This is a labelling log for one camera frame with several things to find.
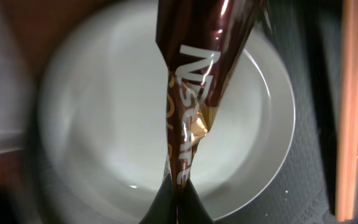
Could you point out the wooden chopstick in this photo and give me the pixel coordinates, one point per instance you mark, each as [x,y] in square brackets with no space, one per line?
[349,19]
[353,150]

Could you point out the wooden chopstick left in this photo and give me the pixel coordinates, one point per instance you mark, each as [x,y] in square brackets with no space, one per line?
[349,19]

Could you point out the clear plastic waste bin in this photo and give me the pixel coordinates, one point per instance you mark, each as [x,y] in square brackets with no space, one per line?
[16,92]

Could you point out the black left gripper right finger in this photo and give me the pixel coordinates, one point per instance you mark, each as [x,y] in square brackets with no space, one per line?
[190,210]

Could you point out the brown coffee sachet wrapper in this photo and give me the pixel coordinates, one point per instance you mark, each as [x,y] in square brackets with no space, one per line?
[200,41]

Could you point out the white round plate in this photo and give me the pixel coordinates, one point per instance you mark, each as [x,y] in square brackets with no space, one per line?
[102,126]

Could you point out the round black tray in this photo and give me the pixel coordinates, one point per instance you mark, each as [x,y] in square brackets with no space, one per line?
[307,37]

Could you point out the wooden chopstick right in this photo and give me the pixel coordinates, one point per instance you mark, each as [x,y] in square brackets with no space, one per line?
[353,150]

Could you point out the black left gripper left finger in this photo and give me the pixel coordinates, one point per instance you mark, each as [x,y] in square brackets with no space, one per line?
[163,209]

